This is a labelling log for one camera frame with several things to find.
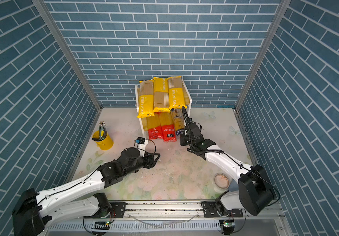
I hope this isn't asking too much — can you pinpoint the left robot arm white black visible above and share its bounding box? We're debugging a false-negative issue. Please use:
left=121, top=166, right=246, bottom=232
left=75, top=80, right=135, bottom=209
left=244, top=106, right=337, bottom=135
left=12, top=147, right=161, bottom=236

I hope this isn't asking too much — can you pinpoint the yellow pen holder cup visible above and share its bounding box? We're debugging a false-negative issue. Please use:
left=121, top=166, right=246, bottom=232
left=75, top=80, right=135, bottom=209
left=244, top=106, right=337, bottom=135
left=92, top=131, right=114, bottom=150

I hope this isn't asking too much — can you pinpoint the round tape roll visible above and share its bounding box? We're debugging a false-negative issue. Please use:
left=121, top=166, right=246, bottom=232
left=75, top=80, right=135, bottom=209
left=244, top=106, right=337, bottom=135
left=213, top=173, right=230, bottom=193

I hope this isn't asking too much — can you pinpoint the red yellow spaghetti package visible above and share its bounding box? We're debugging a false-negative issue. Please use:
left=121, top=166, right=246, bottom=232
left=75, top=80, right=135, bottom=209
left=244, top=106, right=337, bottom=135
left=147, top=113, right=163, bottom=140

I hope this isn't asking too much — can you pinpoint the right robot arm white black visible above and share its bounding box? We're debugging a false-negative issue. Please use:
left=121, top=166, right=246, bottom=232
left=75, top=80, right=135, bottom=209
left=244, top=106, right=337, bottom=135
left=180, top=123, right=276, bottom=216

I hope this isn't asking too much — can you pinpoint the red labelled spaghetti package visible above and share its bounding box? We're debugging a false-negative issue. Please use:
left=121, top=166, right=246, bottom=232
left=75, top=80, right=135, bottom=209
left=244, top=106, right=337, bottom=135
left=159, top=112, right=176, bottom=142

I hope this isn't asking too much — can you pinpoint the plain yellow pasta package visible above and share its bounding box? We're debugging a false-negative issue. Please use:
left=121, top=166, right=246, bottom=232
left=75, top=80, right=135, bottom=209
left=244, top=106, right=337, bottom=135
left=153, top=77, right=170, bottom=113

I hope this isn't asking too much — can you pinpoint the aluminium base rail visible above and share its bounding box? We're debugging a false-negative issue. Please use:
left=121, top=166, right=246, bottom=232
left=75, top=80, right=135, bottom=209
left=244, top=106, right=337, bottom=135
left=47, top=200, right=291, bottom=236

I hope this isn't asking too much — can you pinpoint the yellow Pastatime pasta package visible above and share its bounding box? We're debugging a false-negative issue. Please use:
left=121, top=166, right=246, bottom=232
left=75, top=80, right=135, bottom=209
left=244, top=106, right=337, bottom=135
left=138, top=80, right=154, bottom=119
left=167, top=76, right=187, bottom=110

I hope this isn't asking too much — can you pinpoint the white frame wooden shelf rack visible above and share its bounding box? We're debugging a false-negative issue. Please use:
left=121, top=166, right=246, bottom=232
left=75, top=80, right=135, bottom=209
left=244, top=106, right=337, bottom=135
left=135, top=76, right=193, bottom=138

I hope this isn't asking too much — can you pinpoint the blue spaghetti package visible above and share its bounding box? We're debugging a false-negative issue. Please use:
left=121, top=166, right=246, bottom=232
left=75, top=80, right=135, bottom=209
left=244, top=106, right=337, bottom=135
left=171, top=109, right=185, bottom=136

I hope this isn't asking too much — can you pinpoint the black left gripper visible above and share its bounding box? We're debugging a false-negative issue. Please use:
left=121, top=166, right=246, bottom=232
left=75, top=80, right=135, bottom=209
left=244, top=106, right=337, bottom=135
left=123, top=152, right=162, bottom=177

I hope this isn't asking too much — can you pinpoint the grey blue oval pad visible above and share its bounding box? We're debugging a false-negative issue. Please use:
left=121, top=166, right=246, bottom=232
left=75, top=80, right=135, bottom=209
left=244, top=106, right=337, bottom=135
left=228, top=180, right=239, bottom=192

